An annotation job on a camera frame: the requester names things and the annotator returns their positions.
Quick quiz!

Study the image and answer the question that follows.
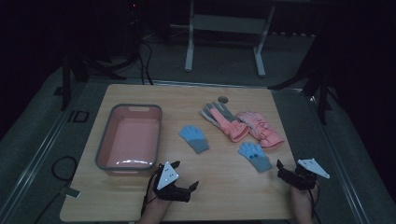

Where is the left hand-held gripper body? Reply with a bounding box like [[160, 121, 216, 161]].
[[151, 161, 191, 203]]

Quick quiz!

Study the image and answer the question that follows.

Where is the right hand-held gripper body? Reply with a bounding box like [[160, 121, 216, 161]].
[[289, 158, 331, 190]]

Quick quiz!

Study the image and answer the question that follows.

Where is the blue and grey glove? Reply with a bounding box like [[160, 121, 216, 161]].
[[178, 124, 210, 155], [237, 141, 273, 174]]

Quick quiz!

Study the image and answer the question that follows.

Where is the pink basin with grey rim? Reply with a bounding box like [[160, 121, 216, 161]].
[[94, 103, 163, 177]]

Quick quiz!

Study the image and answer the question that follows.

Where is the grey and pink glove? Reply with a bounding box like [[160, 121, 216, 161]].
[[200, 101, 251, 144]]

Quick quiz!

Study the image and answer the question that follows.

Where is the person's right hand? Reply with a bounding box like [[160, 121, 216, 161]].
[[290, 186, 318, 213]]

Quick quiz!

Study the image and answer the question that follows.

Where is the person's left hand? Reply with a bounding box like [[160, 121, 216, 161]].
[[143, 194, 171, 218]]

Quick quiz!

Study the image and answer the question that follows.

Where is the black tripod stand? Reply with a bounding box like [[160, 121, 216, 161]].
[[53, 46, 141, 111], [267, 40, 340, 125]]

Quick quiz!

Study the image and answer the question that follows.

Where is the grey tape piece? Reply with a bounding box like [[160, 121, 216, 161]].
[[59, 186, 82, 199]]

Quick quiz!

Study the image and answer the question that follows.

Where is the white metal stand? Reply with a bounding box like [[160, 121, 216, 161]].
[[169, 0, 276, 78]]

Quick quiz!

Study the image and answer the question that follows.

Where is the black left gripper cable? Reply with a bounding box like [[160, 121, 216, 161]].
[[140, 172, 162, 217]]

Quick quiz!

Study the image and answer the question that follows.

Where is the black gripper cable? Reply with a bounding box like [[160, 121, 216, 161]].
[[307, 180, 323, 224], [140, 172, 162, 217]]

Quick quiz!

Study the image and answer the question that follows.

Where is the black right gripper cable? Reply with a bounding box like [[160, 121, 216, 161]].
[[307, 180, 323, 224]]

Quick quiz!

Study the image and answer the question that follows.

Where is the metal floor rail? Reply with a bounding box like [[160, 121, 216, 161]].
[[90, 78, 303, 93], [306, 92, 375, 224], [0, 82, 94, 218]]

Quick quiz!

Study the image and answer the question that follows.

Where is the looped black floor cable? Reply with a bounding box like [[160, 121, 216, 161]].
[[32, 155, 78, 224]]

